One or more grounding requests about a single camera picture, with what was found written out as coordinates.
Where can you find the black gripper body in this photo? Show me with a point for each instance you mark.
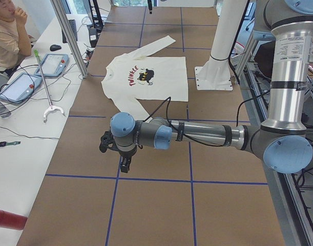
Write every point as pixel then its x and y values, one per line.
pixel 126 155

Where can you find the far blue teach pendant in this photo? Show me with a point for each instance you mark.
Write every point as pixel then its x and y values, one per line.
pixel 53 65

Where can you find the black computer mouse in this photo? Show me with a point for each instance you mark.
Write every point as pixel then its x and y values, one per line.
pixel 55 47

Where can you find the blue teach pendant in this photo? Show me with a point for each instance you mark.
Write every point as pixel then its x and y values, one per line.
pixel 21 88
pixel 53 65

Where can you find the seated person beige shirt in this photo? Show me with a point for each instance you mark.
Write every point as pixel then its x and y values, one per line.
pixel 15 42

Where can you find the metal reacher grabber stick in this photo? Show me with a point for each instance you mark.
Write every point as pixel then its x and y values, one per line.
pixel 51 107

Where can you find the red cylinder bottle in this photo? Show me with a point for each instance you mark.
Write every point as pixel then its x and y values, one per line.
pixel 12 221

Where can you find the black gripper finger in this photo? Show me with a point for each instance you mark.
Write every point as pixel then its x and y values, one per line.
pixel 128 162
pixel 123 164

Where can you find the near blue teach pendant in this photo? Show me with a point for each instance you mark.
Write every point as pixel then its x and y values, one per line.
pixel 21 88

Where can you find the cream long-sleeve cat shirt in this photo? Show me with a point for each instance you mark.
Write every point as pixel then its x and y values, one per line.
pixel 139 75

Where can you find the green strap smartwatch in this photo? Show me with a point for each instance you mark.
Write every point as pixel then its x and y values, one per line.
pixel 4 143

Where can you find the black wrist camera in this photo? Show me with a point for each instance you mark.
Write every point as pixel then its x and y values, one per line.
pixel 107 142

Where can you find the aluminium frame post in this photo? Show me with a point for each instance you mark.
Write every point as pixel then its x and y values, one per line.
pixel 65 26

